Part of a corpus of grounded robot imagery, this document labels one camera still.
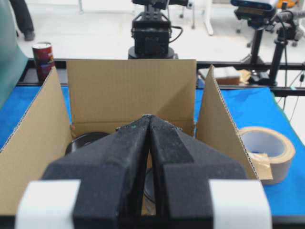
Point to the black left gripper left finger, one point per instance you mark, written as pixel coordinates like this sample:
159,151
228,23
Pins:
92,187

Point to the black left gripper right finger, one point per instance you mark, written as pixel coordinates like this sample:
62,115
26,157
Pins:
197,187

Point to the brown cardboard box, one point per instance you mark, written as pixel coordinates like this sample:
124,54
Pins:
47,126

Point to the small brown cardboard package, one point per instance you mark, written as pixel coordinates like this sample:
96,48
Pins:
231,76

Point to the beige packing tape roll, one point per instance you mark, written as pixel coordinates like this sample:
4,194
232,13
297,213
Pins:
270,151

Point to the blue table mat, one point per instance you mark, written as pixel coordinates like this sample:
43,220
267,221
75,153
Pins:
248,107

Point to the dark red snack can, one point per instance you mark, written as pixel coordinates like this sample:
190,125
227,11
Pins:
43,59

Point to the green backdrop sheet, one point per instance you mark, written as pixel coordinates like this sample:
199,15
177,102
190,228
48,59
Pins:
12,60

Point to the person's dark trouser leg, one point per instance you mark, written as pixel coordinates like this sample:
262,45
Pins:
23,19

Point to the black table frame rail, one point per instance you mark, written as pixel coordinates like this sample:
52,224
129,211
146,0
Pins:
142,74

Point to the black camera stand pole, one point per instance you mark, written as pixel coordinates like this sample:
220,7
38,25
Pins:
284,34

